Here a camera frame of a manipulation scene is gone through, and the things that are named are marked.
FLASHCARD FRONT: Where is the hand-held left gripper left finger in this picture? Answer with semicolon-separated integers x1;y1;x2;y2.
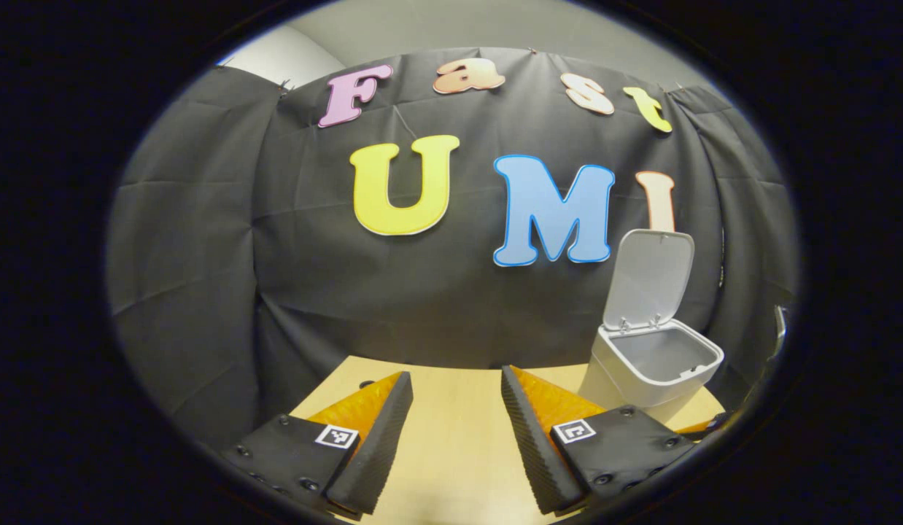
222;370;414;520

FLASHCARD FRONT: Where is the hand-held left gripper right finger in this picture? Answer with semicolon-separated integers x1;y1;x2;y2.
500;365;699;516

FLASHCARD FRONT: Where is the white desktop garbage bin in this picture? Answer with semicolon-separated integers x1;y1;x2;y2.
579;229;725;427

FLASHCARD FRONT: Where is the wooden desktop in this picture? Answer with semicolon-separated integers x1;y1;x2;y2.
287;355;733;525

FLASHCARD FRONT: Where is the black backdrop cloth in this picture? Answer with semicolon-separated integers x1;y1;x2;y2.
105;47;801;446

